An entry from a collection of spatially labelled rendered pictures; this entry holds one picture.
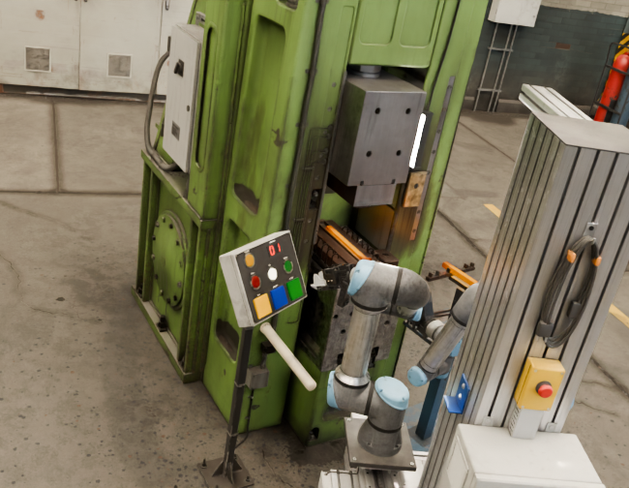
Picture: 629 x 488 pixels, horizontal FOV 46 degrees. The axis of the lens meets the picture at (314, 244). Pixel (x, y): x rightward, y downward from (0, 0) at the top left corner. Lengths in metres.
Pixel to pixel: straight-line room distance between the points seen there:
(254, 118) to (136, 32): 4.94
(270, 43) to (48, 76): 5.23
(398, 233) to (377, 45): 0.93
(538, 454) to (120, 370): 2.55
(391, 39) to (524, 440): 1.69
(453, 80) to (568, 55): 7.75
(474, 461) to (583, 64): 9.58
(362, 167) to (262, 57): 0.64
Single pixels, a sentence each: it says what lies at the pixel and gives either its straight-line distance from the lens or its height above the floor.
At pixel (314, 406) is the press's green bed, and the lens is 3.57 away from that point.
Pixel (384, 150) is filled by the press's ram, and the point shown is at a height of 1.52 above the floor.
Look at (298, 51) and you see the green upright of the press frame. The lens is 2.88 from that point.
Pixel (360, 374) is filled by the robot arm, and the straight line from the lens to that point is 2.40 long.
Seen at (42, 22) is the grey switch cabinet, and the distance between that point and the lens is 8.09.
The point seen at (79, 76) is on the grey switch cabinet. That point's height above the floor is 0.25.
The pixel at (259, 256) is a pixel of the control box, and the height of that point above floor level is 1.16.
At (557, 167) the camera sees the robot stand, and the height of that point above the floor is 1.97.
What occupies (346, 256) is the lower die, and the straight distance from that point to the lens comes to 3.31.
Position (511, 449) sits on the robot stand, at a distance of 2.06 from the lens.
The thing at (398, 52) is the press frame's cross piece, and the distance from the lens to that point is 3.13.
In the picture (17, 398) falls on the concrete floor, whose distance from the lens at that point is 3.93.
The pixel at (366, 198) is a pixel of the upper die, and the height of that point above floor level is 1.30.
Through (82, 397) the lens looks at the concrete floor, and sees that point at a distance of 3.91.
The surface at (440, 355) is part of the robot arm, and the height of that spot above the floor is 1.01.
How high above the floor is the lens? 2.46
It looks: 26 degrees down
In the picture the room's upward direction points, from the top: 10 degrees clockwise
